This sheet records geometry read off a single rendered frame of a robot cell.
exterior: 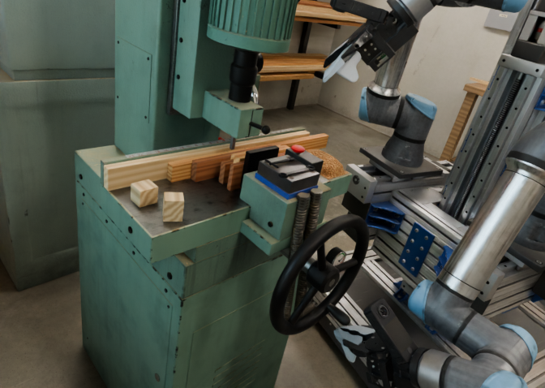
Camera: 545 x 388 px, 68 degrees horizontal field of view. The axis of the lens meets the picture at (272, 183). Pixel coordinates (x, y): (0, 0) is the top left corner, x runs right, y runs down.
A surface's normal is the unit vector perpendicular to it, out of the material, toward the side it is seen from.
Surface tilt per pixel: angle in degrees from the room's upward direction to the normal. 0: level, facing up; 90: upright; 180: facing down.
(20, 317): 0
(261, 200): 90
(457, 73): 90
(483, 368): 28
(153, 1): 90
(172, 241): 90
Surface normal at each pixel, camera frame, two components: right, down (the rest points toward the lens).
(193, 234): 0.67, 0.45
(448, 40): -0.71, 0.21
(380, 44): -0.12, 0.45
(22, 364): 0.18, -0.87
